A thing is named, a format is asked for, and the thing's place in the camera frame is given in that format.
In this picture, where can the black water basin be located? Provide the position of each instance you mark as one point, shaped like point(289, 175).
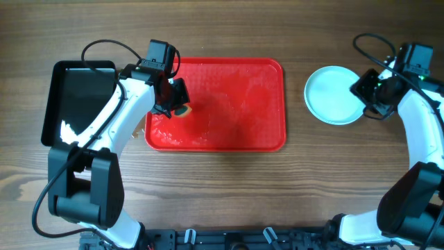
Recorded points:
point(76, 96)

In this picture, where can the orange green sponge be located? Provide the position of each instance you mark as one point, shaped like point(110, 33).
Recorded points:
point(182, 111)

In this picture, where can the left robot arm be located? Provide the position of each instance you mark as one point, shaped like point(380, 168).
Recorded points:
point(85, 186)

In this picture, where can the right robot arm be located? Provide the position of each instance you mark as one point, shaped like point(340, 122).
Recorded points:
point(405, 214)

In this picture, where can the white plate top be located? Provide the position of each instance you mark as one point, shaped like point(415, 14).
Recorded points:
point(328, 97)

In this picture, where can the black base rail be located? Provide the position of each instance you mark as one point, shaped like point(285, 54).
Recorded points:
point(310, 238)

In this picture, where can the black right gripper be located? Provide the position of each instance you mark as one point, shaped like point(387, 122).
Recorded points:
point(361, 89)

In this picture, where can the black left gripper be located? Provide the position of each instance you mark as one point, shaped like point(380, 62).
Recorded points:
point(183, 96)

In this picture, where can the red plastic tray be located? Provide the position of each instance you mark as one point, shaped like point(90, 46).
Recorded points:
point(237, 105)

